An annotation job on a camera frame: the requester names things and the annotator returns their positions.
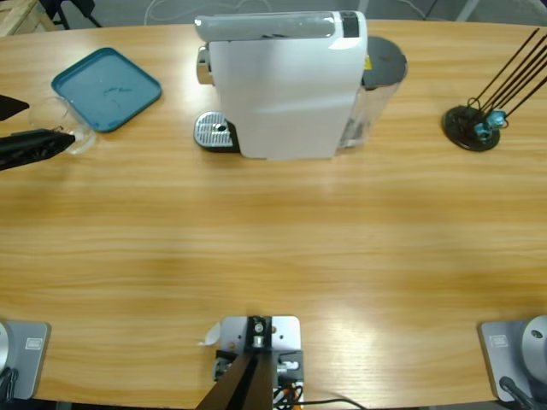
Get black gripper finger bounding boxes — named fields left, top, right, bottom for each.
left=0, top=94, right=31, bottom=126
left=0, top=128, right=79, bottom=173

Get clear drinking glass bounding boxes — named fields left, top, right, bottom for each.
left=27, top=96, right=97, bottom=155

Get white capsule coffee machine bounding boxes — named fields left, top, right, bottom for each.
left=193, top=10, right=369, bottom=162

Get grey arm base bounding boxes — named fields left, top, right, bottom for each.
left=0, top=319, right=52, bottom=401
left=477, top=314, right=547, bottom=403

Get wooden crate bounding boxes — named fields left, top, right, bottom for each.
left=0, top=0, right=44, bottom=38

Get teal plastic tray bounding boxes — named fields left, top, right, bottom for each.
left=50, top=46, right=163, bottom=134

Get black chair legs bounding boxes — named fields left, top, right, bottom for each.
left=40, top=0, right=103, bottom=29

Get white paper tag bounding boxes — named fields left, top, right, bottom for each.
left=196, top=322, right=222, bottom=348

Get clear water tank black lid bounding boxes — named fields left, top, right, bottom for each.
left=337, top=35, right=409, bottom=151

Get black capsule holder stand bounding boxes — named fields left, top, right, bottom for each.
left=442, top=27, right=547, bottom=153

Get grey metal table leg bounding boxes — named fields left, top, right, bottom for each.
left=454, top=0, right=482, bottom=22

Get black cable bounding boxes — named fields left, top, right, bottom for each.
left=298, top=397, right=367, bottom=410
left=498, top=375, right=538, bottom=410
left=0, top=366, right=21, bottom=403

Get orange cable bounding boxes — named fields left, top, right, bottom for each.
left=273, top=382, right=305, bottom=405

